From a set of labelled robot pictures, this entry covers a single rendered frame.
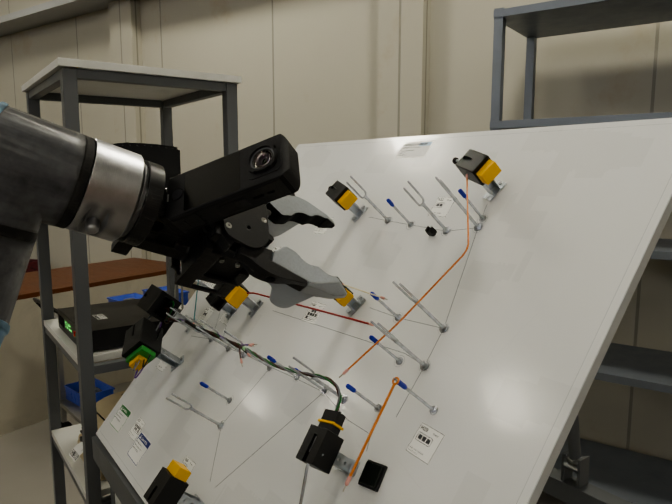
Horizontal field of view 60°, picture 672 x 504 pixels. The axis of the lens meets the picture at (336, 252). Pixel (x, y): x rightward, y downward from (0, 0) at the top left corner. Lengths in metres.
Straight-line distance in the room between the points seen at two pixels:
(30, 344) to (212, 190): 3.67
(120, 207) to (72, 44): 5.85
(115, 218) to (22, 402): 3.73
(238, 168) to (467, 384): 0.57
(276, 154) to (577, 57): 2.97
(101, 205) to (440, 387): 0.64
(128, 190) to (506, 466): 0.60
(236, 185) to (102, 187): 0.10
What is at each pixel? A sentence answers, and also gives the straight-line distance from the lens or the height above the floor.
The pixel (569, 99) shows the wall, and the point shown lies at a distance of 3.35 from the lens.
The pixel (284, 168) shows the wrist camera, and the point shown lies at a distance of 0.45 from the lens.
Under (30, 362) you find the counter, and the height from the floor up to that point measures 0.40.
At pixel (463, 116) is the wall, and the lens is 3.52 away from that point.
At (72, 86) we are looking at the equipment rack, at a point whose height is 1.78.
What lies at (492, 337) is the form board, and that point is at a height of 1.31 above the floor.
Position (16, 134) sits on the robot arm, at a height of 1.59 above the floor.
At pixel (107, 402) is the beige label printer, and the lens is 2.05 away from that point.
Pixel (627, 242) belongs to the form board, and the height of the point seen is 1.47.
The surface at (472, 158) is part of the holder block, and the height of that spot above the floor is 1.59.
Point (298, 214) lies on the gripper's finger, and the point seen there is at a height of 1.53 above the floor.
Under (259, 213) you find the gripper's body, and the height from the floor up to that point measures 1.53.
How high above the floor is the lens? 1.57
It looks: 8 degrees down
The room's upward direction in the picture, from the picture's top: straight up
